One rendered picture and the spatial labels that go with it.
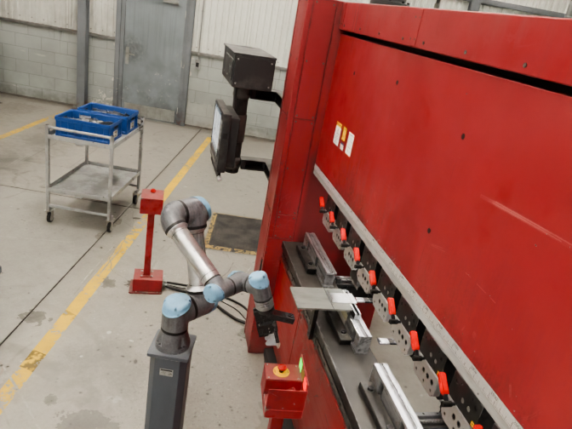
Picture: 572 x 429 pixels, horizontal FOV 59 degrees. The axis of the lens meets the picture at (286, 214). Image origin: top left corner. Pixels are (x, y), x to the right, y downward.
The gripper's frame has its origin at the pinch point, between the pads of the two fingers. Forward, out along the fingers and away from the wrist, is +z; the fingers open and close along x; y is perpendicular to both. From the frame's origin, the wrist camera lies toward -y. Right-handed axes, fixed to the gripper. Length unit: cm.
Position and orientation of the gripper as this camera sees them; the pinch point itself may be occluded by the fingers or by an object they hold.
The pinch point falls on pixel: (279, 345)
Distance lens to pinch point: 219.4
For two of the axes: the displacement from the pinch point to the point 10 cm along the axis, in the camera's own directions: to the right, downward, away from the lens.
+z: 1.8, 9.0, 4.0
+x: 1.3, 3.9, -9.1
